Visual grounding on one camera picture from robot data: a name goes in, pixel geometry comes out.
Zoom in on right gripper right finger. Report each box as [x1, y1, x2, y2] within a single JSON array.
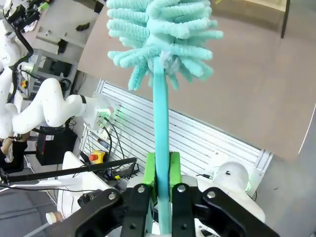
[[168, 152, 280, 237]]

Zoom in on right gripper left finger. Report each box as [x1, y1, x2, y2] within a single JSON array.
[[42, 152, 158, 237]]

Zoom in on teal microfibre duster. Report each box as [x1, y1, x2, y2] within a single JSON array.
[[106, 0, 224, 236]]

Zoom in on white control cabinet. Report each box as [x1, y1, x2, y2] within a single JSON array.
[[57, 151, 119, 216]]

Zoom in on yellow emergency stop button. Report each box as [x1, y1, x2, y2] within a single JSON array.
[[88, 150, 106, 165]]

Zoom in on black boom pole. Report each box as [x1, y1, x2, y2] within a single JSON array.
[[0, 157, 138, 185]]

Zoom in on paper cup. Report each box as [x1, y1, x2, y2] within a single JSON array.
[[45, 211, 64, 226]]

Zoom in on black equipment box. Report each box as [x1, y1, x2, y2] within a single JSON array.
[[35, 126, 79, 166]]

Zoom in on white workbench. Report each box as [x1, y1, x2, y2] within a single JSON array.
[[34, 0, 105, 82]]

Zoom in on thin black cable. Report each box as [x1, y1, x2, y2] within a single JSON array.
[[103, 118, 126, 161]]

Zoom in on ribbed aluminium base plate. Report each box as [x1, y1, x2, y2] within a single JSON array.
[[79, 79, 274, 179]]

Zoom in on wooden shelf unit black frame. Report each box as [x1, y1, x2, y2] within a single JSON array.
[[212, 0, 291, 40]]

